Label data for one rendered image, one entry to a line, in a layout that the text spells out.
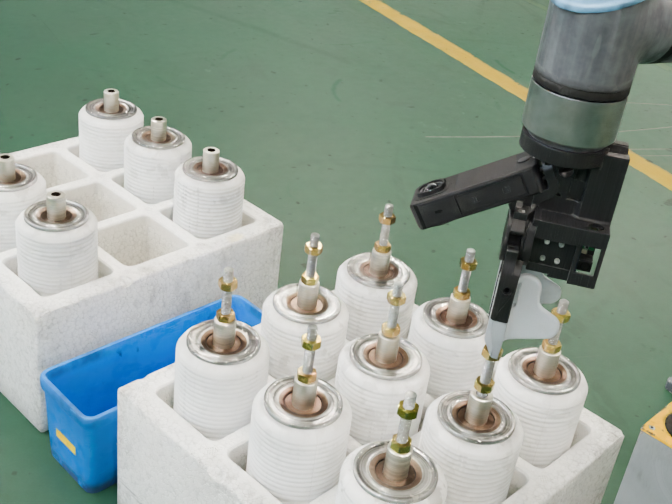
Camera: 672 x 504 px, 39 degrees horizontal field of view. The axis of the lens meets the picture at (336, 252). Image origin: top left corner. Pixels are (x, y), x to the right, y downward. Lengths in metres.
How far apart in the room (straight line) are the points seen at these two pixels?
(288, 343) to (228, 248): 0.30
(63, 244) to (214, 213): 0.23
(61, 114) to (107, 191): 0.69
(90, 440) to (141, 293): 0.21
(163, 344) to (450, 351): 0.40
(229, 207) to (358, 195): 0.58
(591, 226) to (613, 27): 0.17
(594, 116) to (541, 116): 0.04
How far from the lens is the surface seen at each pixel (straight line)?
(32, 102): 2.16
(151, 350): 1.24
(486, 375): 0.90
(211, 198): 1.28
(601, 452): 1.06
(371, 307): 1.10
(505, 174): 0.79
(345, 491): 0.85
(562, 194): 0.80
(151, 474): 1.05
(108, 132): 1.45
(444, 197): 0.80
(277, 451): 0.90
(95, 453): 1.13
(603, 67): 0.73
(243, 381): 0.96
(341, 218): 1.75
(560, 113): 0.74
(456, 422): 0.92
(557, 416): 1.00
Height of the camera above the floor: 0.84
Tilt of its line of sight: 31 degrees down
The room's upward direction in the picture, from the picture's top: 8 degrees clockwise
